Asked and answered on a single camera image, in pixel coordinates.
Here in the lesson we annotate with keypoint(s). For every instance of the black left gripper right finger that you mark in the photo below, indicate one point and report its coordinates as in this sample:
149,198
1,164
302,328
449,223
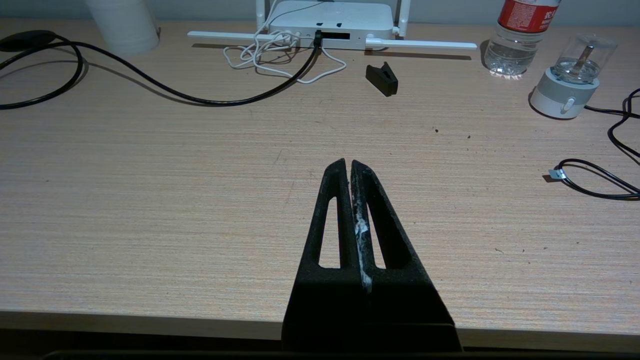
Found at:
405,300

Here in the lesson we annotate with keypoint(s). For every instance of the small glass dome night light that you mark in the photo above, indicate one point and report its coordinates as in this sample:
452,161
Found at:
567,85

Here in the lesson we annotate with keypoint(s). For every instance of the small black clip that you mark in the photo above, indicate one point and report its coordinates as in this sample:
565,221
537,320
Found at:
382,79

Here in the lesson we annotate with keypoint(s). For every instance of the white toilet paper roll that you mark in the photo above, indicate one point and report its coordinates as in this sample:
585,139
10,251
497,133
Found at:
125,25

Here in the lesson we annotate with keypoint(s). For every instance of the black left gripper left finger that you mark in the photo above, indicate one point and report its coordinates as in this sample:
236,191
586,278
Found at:
325,300

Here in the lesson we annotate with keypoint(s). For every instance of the white router with antennas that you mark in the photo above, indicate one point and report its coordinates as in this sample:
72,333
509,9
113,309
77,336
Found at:
330,22

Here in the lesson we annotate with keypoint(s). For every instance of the clear water bottle red cap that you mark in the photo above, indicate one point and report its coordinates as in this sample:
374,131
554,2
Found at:
520,35

